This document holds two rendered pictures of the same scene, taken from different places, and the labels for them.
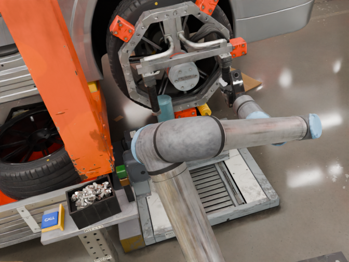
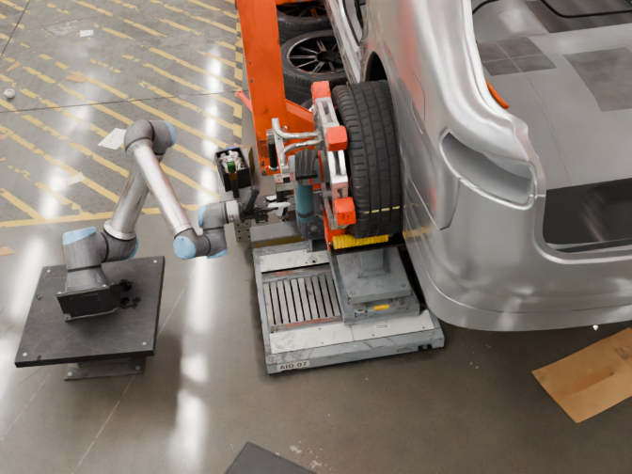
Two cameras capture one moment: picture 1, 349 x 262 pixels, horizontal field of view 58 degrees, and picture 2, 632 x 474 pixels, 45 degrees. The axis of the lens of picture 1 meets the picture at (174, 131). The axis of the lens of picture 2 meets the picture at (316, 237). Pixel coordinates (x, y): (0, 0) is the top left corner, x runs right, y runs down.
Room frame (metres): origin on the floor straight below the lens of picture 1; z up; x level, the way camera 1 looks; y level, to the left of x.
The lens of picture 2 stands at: (1.44, -2.70, 2.78)
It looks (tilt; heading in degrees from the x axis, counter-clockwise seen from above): 42 degrees down; 92
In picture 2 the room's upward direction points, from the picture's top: 5 degrees counter-clockwise
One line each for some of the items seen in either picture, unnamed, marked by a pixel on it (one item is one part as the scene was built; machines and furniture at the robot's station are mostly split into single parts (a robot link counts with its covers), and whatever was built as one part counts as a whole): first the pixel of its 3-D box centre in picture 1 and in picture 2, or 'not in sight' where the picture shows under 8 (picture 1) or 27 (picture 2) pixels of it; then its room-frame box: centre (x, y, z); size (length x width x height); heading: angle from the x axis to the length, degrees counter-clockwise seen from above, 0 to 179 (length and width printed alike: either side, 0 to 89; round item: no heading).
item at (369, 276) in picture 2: not in sight; (371, 249); (1.60, -0.05, 0.32); 0.40 x 0.30 x 0.28; 97
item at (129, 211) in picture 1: (90, 213); (234, 176); (0.93, 0.45, 0.44); 0.43 x 0.17 x 0.03; 97
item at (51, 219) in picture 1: (50, 220); not in sight; (0.91, 0.62, 0.47); 0.07 x 0.07 x 0.02; 7
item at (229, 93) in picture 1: (236, 97); (253, 210); (1.10, -0.29, 0.80); 0.12 x 0.08 x 0.09; 7
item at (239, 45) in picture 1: (235, 47); (344, 211); (1.48, -0.39, 0.85); 0.09 x 0.08 x 0.07; 97
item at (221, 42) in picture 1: (199, 31); (302, 147); (1.32, -0.19, 1.03); 0.19 x 0.18 x 0.11; 7
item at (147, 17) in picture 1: (176, 62); (330, 165); (1.43, -0.07, 0.85); 0.54 x 0.07 x 0.54; 97
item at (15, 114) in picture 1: (32, 115); not in sight; (2.56, 1.29, 0.02); 0.52 x 0.42 x 0.04; 91
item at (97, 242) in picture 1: (98, 243); (239, 205); (0.93, 0.48, 0.21); 0.10 x 0.10 x 0.42; 7
